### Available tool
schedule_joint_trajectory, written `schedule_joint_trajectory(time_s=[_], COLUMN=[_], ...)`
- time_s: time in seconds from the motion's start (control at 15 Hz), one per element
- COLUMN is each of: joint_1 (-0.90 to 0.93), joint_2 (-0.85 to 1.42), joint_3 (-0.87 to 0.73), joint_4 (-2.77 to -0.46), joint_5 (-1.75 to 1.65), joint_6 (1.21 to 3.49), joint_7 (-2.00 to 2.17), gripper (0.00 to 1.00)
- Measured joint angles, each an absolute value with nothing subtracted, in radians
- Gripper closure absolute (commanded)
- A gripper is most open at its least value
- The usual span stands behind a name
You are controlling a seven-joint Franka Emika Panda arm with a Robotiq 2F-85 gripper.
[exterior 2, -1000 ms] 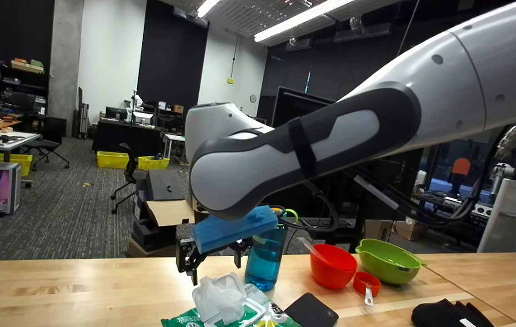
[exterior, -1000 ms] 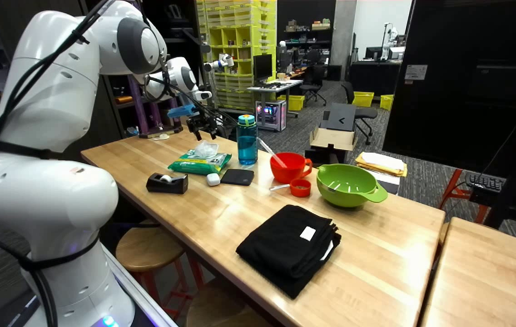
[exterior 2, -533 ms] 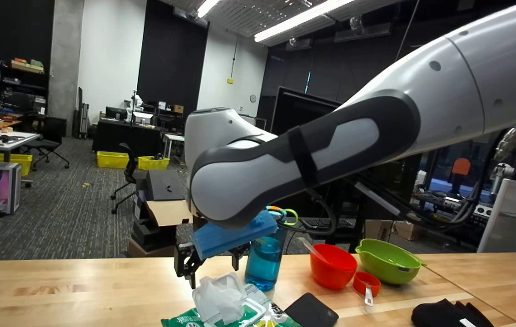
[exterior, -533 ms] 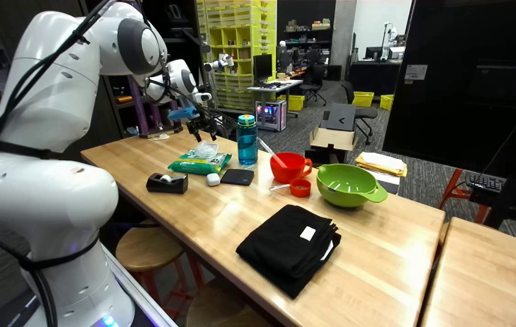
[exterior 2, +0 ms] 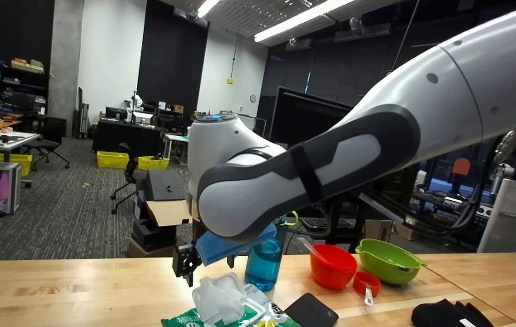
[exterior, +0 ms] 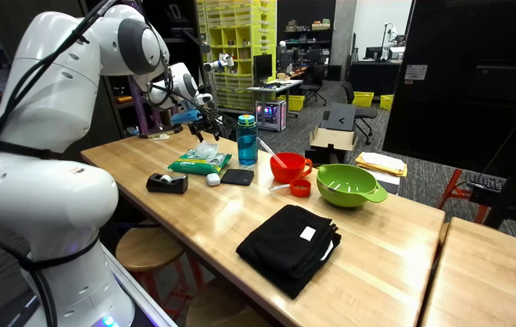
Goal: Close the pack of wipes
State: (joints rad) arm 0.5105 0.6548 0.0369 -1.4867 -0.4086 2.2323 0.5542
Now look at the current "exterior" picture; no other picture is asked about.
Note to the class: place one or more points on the black tape dispenser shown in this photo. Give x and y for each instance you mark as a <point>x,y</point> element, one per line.
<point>167,183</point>

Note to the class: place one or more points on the open cardboard box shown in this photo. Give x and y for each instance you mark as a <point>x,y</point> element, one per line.
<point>334,138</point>

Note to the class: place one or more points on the yellow floor bin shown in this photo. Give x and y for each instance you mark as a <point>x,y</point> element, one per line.
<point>386,102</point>
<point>297,102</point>
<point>365,98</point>

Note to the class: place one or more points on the round wooden stool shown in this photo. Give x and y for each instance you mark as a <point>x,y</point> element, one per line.
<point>216,305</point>
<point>147,245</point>

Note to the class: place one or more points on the black flat wallet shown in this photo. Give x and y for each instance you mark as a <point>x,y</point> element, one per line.
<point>237,176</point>

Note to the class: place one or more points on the yellow bin shelving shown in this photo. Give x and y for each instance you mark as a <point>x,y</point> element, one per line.
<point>237,36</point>

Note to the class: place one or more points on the wooden board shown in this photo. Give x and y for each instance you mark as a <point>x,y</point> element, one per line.
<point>383,163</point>

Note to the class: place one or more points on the white paper sign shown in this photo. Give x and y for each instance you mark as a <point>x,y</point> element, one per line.
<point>415,73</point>

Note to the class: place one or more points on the black folded cloth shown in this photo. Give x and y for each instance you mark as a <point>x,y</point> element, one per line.
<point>288,245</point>

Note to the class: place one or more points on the red metal stand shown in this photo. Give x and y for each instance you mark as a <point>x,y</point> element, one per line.
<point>455,191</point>

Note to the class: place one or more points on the green bowl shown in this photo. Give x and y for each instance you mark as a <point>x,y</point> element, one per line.
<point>346,183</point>

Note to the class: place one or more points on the white plastic spoon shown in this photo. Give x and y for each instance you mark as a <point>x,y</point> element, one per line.
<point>268,147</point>

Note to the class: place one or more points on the small red measuring cup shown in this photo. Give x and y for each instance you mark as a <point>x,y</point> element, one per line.
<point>301,187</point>

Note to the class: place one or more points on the green pack of wipes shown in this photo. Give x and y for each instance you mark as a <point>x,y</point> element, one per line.
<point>201,162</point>

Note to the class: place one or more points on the white earbud case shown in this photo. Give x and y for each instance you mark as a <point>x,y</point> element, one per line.
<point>214,178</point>

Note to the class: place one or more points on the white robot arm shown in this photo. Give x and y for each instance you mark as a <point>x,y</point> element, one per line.
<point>47,200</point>

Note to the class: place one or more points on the grey background desk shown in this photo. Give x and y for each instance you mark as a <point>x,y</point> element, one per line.
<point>274,85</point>

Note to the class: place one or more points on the black computer monitor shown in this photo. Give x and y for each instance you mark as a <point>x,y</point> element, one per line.
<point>263,65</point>

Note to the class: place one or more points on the blue water bottle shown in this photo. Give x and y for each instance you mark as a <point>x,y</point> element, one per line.
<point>246,142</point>

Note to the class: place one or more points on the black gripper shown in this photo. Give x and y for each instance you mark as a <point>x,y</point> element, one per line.
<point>207,120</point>

